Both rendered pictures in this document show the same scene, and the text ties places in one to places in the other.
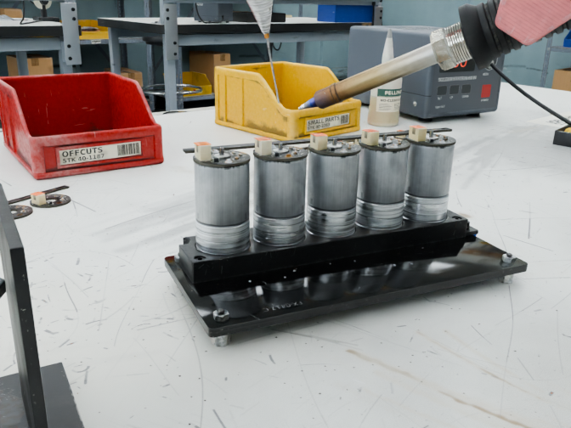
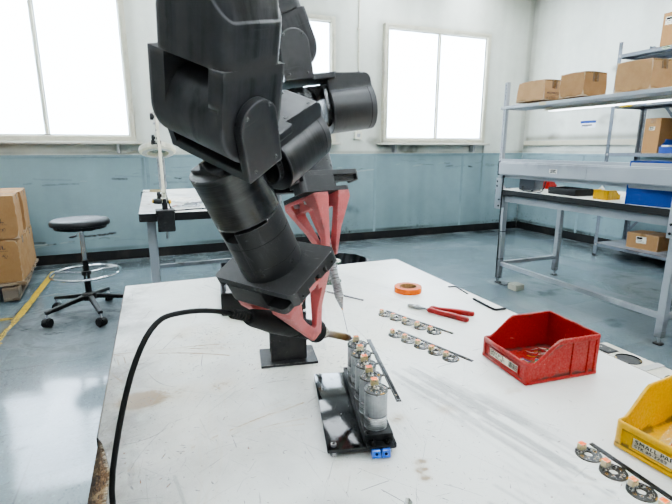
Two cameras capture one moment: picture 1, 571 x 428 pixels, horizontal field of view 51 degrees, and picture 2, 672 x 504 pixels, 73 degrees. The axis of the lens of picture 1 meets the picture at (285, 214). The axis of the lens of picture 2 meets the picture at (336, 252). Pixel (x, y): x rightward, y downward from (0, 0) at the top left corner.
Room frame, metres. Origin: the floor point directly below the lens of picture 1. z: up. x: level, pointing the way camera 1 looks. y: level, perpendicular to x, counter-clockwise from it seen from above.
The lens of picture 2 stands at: (0.39, -0.50, 1.06)
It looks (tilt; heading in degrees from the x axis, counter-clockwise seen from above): 13 degrees down; 107
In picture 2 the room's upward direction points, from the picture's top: straight up
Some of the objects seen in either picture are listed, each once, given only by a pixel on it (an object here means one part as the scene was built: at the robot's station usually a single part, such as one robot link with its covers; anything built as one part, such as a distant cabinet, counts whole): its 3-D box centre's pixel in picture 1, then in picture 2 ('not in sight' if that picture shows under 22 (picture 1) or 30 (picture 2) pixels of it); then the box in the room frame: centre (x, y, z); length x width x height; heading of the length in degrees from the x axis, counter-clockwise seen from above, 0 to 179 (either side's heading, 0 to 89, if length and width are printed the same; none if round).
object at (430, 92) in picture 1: (421, 70); not in sight; (0.74, -0.16, 0.80); 0.15 x 0.12 x 0.10; 30
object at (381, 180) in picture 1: (380, 189); (370, 395); (0.29, -0.05, 0.79); 0.02 x 0.02 x 0.05
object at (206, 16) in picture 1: (213, 12); not in sight; (3.06, 0.37, 0.80); 0.15 x 0.12 x 0.10; 58
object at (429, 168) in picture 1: (426, 184); (375, 409); (0.30, -0.07, 0.79); 0.02 x 0.02 x 0.05
